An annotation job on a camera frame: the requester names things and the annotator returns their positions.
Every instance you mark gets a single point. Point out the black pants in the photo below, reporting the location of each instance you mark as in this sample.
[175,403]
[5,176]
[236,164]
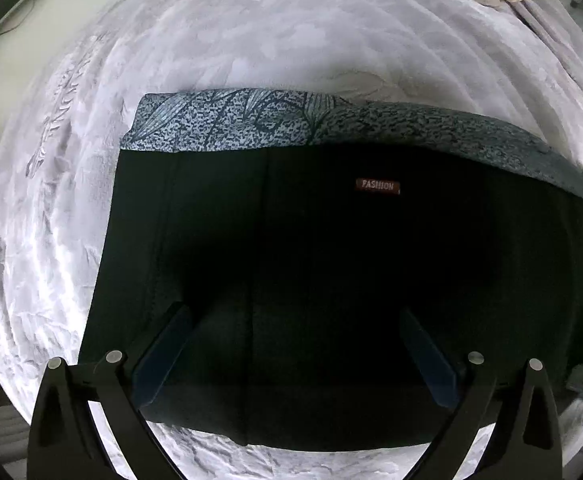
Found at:
[296,260]

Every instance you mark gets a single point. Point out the blue leaf-patterned cloth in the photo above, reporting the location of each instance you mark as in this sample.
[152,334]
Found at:
[221,125]

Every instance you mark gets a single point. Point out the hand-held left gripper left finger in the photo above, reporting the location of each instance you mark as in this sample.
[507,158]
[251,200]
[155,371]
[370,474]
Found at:
[164,355]

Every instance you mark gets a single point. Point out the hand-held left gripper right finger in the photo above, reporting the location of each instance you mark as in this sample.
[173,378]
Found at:
[429,360]

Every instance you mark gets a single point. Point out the lavender plush blanket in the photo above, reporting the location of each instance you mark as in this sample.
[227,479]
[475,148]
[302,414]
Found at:
[271,35]

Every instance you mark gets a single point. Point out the grey crumpled blanket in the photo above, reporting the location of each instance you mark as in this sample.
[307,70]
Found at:
[551,35]

